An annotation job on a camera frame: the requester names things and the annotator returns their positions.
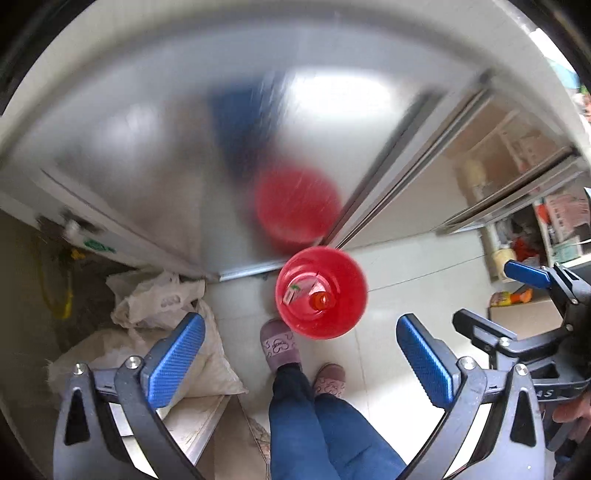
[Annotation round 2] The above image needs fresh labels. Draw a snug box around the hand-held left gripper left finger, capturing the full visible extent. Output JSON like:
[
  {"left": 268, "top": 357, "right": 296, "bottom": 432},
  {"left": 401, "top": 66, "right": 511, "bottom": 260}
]
[{"left": 53, "top": 313, "right": 206, "bottom": 480}]

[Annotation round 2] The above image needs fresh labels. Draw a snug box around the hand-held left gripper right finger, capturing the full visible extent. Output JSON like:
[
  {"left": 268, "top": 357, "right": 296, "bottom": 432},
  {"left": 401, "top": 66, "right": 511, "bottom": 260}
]
[{"left": 396, "top": 314, "right": 548, "bottom": 480}]

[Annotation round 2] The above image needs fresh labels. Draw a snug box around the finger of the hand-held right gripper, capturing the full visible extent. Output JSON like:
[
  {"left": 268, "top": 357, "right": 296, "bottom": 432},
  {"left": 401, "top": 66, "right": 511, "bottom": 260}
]
[
  {"left": 451, "top": 308, "right": 573, "bottom": 370},
  {"left": 503, "top": 260, "right": 591, "bottom": 333}
]

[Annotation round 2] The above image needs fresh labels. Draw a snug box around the red plastic bucket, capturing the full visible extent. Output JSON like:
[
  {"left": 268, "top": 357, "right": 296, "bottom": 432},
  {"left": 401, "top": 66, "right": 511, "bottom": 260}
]
[{"left": 275, "top": 246, "right": 369, "bottom": 341}]

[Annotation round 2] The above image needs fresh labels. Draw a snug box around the person's right hand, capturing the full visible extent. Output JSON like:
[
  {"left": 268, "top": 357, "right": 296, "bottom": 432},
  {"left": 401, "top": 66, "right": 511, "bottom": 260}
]
[{"left": 551, "top": 397, "right": 591, "bottom": 441}]

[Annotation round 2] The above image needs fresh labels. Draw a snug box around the red plastic bag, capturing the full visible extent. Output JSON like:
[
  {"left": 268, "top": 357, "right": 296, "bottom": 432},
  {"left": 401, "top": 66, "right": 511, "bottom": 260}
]
[{"left": 512, "top": 237, "right": 541, "bottom": 264}]

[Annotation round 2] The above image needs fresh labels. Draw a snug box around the cream plastic bag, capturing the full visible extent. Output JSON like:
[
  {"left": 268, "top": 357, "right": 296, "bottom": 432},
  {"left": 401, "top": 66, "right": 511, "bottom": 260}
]
[{"left": 492, "top": 249, "right": 518, "bottom": 278}]

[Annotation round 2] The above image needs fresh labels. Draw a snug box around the large white woven sack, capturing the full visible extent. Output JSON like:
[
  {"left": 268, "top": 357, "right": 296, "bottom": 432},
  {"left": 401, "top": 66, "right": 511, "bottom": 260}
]
[{"left": 46, "top": 300, "right": 247, "bottom": 409}]

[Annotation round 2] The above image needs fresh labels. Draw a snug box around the yellow snack bag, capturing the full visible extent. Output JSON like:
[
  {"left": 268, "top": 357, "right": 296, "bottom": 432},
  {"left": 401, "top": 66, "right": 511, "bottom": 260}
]
[{"left": 489, "top": 291, "right": 525, "bottom": 308}]

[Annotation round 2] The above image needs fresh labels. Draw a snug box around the beige box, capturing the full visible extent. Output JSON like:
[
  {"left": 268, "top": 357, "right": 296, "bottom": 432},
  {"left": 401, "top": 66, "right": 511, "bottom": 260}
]
[{"left": 489, "top": 300, "right": 564, "bottom": 328}]

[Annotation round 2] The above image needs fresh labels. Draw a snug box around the white shelf unit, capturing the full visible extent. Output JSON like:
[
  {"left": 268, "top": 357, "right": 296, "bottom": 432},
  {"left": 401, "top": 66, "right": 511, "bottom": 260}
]
[{"left": 480, "top": 185, "right": 591, "bottom": 282}]

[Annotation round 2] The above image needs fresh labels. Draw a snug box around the white plastic bag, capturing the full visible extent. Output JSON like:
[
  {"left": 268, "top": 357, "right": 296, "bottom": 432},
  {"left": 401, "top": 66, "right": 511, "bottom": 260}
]
[{"left": 106, "top": 270, "right": 206, "bottom": 329}]

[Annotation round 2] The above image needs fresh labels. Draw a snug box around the pink white box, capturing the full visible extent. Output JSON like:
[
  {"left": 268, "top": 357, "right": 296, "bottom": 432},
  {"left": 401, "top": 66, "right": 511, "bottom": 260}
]
[{"left": 545, "top": 191, "right": 591, "bottom": 241}]

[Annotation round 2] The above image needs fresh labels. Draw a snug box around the low white board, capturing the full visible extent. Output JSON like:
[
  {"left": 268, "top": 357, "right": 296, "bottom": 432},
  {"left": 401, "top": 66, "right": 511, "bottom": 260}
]
[{"left": 108, "top": 394, "right": 232, "bottom": 467}]

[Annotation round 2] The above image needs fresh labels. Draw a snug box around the pink patterned slipper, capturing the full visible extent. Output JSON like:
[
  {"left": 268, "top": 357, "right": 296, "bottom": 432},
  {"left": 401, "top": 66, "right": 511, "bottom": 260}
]
[
  {"left": 313, "top": 363, "right": 347, "bottom": 400},
  {"left": 260, "top": 318, "right": 303, "bottom": 374}
]

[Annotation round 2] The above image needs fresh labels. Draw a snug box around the smooth steel cabinet door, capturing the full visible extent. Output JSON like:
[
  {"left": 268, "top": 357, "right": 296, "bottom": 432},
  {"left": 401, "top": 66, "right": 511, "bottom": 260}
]
[{"left": 342, "top": 88, "right": 583, "bottom": 250}]

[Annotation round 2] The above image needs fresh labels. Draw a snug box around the embossed steel cabinet door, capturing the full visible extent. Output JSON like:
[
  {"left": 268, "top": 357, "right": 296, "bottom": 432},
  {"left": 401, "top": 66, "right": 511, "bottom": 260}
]
[{"left": 0, "top": 0, "right": 490, "bottom": 282}]

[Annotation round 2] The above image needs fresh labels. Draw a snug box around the yellow hose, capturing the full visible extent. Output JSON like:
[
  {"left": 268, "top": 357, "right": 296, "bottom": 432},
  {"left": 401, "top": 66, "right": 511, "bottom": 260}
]
[{"left": 39, "top": 249, "right": 77, "bottom": 319}]

